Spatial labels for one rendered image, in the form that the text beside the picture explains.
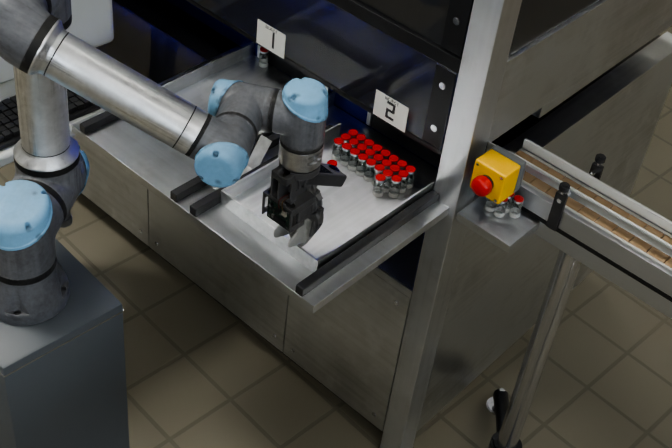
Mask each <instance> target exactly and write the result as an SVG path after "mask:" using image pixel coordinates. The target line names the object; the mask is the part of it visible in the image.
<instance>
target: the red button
mask: <svg viewBox="0 0 672 448"><path fill-rule="evenodd" d="M471 189H472V191H473V192H474V194H476V195H477V196H479V197H485V196H487V195H488V194H489V193H491V191H492V183H491V181H490V180H489V179H488V178H487V177H486V176H483V175H479V176H477V177H476V178H474V179H473V180H472V182H471Z"/></svg>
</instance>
